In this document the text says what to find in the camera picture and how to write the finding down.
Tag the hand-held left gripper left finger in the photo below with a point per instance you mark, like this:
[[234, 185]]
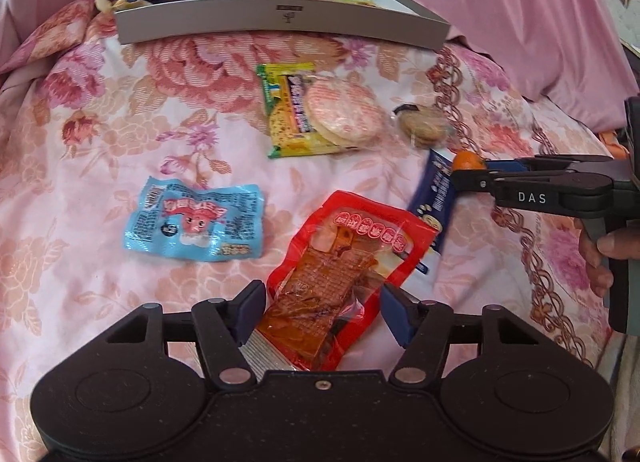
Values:
[[252, 307]]

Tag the grey cardboard box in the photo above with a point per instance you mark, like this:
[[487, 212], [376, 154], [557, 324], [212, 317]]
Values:
[[250, 17]]

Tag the round pink rice cracker packet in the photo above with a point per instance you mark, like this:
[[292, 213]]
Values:
[[340, 112]]

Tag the person's right hand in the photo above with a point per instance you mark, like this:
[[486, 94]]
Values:
[[595, 267]]

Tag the navy packet with white end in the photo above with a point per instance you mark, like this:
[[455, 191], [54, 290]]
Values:
[[440, 212]]

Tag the floral bed sheet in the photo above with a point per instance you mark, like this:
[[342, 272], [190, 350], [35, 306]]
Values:
[[100, 142]]

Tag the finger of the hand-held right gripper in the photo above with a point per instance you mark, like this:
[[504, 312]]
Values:
[[472, 181], [505, 166]]

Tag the small orange round snack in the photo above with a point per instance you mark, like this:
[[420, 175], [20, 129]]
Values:
[[467, 161]]

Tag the yellow snack packet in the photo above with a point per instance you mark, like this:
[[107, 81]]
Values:
[[287, 132]]

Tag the round brown biscuit packet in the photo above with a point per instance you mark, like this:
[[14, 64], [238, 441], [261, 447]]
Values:
[[425, 125]]

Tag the pink quilt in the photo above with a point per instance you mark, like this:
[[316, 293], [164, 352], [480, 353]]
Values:
[[500, 2]]

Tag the pale yellow crumpled wrapper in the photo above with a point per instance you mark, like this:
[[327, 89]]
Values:
[[107, 1]]

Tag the blue packet with pink cartoon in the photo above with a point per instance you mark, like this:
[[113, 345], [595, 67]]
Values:
[[195, 222]]

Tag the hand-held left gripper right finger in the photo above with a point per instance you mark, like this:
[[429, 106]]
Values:
[[395, 314]]

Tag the red snack packet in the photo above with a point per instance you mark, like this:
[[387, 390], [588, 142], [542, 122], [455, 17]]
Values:
[[340, 262]]

